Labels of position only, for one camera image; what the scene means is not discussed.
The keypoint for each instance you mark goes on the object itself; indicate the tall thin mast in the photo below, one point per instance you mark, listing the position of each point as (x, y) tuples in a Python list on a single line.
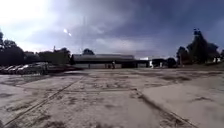
[(83, 33)]

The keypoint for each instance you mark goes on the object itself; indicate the person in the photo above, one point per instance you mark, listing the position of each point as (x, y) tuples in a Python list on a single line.
[(113, 64)]

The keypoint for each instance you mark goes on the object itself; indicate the group of dark trees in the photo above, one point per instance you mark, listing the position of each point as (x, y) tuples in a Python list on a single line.
[(200, 50)]

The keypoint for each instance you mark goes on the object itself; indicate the long low building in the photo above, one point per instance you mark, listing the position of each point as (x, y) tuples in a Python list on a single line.
[(103, 59)]

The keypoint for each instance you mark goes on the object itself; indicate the row of dark trees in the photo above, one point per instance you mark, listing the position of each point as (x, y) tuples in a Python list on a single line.
[(20, 55)]

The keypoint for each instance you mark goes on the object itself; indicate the row of parked cars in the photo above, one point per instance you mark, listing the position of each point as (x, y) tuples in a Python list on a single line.
[(23, 69)]

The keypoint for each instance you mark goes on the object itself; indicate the grey concrete paved ground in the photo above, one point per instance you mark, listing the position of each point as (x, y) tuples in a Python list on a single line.
[(110, 103)]

